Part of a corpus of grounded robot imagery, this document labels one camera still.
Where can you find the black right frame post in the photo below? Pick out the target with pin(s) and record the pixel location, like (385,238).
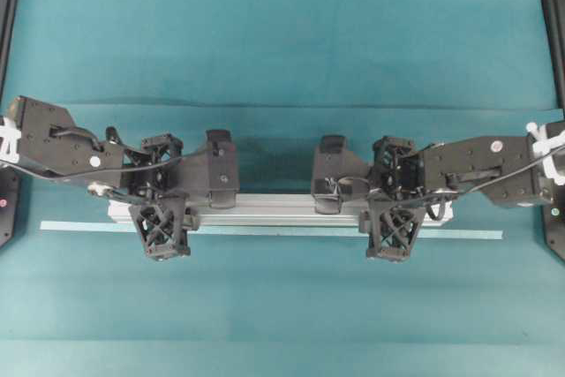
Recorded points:
(553,11)

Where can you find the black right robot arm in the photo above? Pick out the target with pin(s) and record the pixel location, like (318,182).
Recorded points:
(511,171)

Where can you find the silver aluminium extrusion rail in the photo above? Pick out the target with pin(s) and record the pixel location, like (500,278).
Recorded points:
(292,210)

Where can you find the light teal tape strip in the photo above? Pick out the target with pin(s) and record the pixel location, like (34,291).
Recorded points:
(425,233)

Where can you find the black frame post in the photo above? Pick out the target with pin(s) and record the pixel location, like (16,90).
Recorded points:
(553,11)
(7,15)

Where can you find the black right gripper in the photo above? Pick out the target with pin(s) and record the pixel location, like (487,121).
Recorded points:
(396,175)

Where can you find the black left frame post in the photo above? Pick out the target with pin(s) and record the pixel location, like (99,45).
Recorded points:
(7,15)

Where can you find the teal table cloth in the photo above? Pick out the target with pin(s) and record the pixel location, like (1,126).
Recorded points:
(279,74)

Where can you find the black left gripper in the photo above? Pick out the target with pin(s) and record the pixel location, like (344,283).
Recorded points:
(157,171)

